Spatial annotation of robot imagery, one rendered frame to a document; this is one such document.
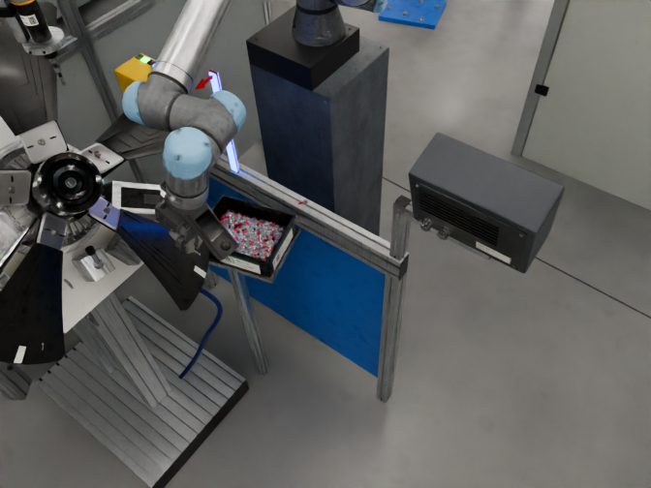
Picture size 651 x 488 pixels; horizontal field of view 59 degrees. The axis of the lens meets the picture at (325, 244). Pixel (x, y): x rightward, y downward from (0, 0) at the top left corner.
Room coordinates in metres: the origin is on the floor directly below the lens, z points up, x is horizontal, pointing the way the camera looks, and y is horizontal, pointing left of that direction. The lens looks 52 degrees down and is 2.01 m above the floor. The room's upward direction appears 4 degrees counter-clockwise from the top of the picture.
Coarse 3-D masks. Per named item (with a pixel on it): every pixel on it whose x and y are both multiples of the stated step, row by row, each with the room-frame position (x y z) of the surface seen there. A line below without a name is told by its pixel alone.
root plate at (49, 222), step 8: (48, 216) 0.77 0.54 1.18; (56, 216) 0.78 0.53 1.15; (48, 224) 0.76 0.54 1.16; (56, 224) 0.77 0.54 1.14; (64, 224) 0.79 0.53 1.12; (40, 232) 0.73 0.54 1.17; (48, 232) 0.75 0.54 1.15; (64, 232) 0.78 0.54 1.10; (40, 240) 0.72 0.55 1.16; (48, 240) 0.74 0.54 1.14; (56, 240) 0.75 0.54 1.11; (56, 248) 0.74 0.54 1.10
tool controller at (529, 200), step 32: (448, 160) 0.78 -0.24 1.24; (480, 160) 0.77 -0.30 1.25; (416, 192) 0.77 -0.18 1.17; (448, 192) 0.72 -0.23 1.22; (480, 192) 0.70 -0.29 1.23; (512, 192) 0.69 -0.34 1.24; (544, 192) 0.68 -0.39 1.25; (448, 224) 0.74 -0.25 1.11; (480, 224) 0.68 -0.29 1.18; (512, 224) 0.64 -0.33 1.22; (544, 224) 0.64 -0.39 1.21; (512, 256) 0.65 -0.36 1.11
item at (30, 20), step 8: (16, 8) 0.90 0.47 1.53; (24, 8) 0.90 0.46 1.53; (32, 8) 0.90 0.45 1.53; (40, 8) 0.92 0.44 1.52; (24, 16) 0.90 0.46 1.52; (32, 16) 0.90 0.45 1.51; (40, 16) 0.91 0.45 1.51; (24, 24) 0.90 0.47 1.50; (32, 24) 0.89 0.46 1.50; (40, 24) 0.90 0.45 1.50; (32, 32) 0.90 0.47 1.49; (40, 32) 0.90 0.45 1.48; (48, 32) 0.91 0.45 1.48; (40, 40) 0.90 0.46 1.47; (48, 56) 0.90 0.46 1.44
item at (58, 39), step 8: (0, 0) 0.90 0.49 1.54; (8, 0) 0.91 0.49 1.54; (0, 8) 0.90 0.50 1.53; (8, 8) 0.90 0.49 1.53; (0, 16) 0.90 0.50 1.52; (8, 16) 0.89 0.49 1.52; (16, 16) 0.90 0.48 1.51; (16, 24) 0.90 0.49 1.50; (16, 32) 0.90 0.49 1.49; (24, 32) 0.90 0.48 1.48; (56, 32) 0.93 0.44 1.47; (16, 40) 0.90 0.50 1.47; (24, 40) 0.90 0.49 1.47; (32, 40) 0.91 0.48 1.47; (48, 40) 0.90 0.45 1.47; (56, 40) 0.90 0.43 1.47; (64, 40) 0.91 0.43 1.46; (24, 48) 0.89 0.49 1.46; (32, 48) 0.88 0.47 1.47; (40, 48) 0.88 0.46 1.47; (48, 48) 0.88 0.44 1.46; (56, 48) 0.89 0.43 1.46
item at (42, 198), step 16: (48, 160) 0.82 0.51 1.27; (64, 160) 0.84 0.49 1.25; (80, 160) 0.85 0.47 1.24; (32, 176) 0.83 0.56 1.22; (48, 176) 0.81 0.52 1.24; (64, 176) 0.82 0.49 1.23; (80, 176) 0.82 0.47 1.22; (96, 176) 0.83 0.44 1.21; (32, 192) 0.81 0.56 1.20; (48, 192) 0.78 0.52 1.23; (64, 192) 0.79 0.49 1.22; (80, 192) 0.80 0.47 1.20; (96, 192) 0.81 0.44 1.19; (32, 208) 0.81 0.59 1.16; (48, 208) 0.77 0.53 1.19; (64, 208) 0.76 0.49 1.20; (80, 208) 0.77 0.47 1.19
